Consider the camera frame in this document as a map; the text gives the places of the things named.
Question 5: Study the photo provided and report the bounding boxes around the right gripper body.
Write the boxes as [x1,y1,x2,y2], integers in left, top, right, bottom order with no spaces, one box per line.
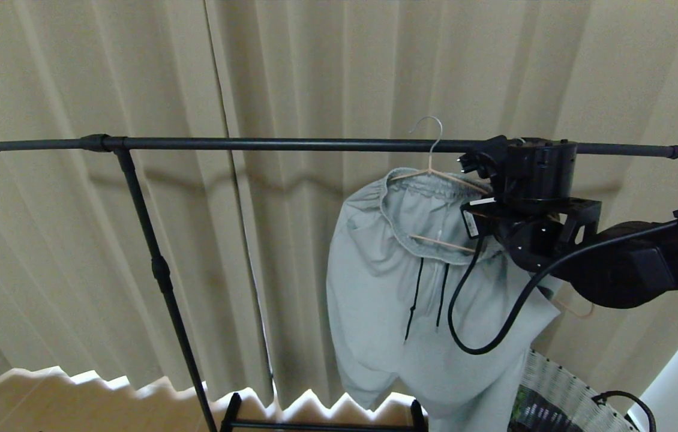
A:
[461,200,517,253]

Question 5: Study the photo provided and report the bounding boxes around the pink clothes hanger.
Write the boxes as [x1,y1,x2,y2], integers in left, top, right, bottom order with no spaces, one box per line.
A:
[554,298,596,319]
[388,115,494,254]

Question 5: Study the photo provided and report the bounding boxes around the pale grey shorts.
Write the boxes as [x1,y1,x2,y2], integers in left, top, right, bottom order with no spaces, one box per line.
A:
[325,171,565,432]

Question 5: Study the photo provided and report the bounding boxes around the white laundry basket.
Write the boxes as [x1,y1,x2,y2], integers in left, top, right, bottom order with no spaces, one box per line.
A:
[509,349,657,432]

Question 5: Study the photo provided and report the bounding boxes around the black clothes rack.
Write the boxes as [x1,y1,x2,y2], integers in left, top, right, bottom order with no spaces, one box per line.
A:
[0,133,678,432]

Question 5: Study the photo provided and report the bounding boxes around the beige curtain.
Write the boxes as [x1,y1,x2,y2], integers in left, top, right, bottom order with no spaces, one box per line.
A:
[0,0,678,410]

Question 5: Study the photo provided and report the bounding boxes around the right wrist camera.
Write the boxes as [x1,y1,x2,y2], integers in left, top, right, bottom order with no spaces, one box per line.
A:
[457,135,511,181]

